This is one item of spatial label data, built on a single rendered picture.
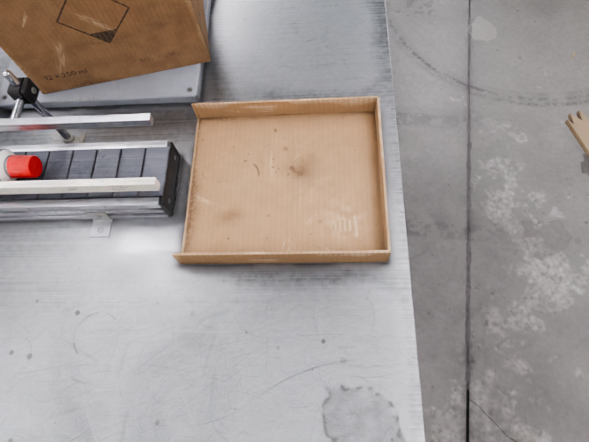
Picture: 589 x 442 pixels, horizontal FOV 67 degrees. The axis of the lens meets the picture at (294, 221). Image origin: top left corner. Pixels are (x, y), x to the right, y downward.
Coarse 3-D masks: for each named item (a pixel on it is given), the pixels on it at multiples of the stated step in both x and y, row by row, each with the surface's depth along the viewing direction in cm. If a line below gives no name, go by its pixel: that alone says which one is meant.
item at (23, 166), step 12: (0, 156) 64; (12, 156) 65; (24, 156) 65; (36, 156) 66; (0, 168) 64; (12, 168) 64; (24, 168) 64; (36, 168) 66; (0, 180) 65; (12, 180) 66
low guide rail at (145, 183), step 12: (48, 180) 63; (60, 180) 63; (72, 180) 63; (84, 180) 63; (96, 180) 63; (108, 180) 63; (120, 180) 62; (132, 180) 62; (144, 180) 62; (156, 180) 62; (0, 192) 65; (12, 192) 65; (24, 192) 65; (36, 192) 64; (48, 192) 64; (60, 192) 64; (72, 192) 64; (84, 192) 64
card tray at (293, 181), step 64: (256, 128) 74; (320, 128) 73; (192, 192) 70; (256, 192) 69; (320, 192) 68; (384, 192) 63; (192, 256) 62; (256, 256) 62; (320, 256) 62; (384, 256) 61
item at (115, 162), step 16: (48, 160) 69; (64, 160) 69; (80, 160) 68; (96, 160) 68; (112, 160) 68; (128, 160) 68; (144, 160) 68; (160, 160) 67; (48, 176) 68; (64, 176) 68; (80, 176) 67; (96, 176) 67; (112, 176) 67; (128, 176) 67; (144, 176) 66; (160, 176) 66; (96, 192) 66; (112, 192) 66; (128, 192) 66; (144, 192) 65; (160, 192) 65
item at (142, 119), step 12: (0, 120) 62; (12, 120) 62; (24, 120) 62; (36, 120) 62; (48, 120) 62; (60, 120) 61; (72, 120) 61; (84, 120) 61; (96, 120) 61; (108, 120) 61; (120, 120) 61; (132, 120) 60; (144, 120) 60
